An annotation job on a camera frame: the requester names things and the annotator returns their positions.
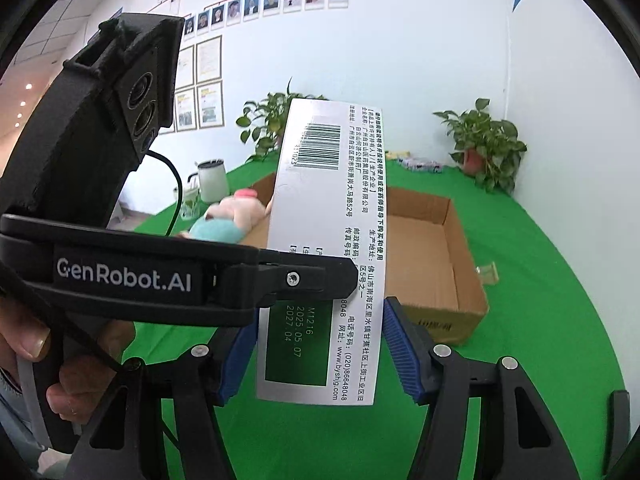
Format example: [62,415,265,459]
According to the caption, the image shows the white green product box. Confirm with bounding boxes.
[256,99,386,406]

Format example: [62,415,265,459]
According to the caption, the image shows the person's left hand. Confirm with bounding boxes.
[0,296,137,424]

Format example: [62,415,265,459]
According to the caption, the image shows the green patterned paper cup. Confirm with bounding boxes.
[180,188,201,220]

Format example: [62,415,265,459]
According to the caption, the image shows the pink pig plush toy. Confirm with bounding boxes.
[177,188,272,244]

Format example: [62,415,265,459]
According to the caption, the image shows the white thermos mug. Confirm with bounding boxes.
[188,159,230,204]

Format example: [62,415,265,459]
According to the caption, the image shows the small clear plastic piece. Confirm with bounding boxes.
[476,262,499,285]

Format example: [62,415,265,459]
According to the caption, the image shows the cardboard tray box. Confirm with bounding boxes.
[240,171,490,346]

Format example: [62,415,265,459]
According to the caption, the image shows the large potted plant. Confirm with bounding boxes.
[235,80,326,162]

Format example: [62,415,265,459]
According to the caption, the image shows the small potted plant red pot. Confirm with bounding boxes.
[433,98,528,195]

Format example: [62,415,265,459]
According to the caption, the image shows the yellow card packet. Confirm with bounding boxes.
[387,152,411,159]

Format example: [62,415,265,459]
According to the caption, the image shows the colourful tissue packet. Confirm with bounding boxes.
[398,157,442,174]

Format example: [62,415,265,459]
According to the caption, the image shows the black cable left side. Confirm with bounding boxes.
[144,148,184,239]

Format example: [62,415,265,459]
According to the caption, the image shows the framed certificates on wall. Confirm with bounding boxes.
[160,36,224,134]

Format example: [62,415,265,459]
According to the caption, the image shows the staff photo row on wall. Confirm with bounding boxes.
[182,0,349,39]

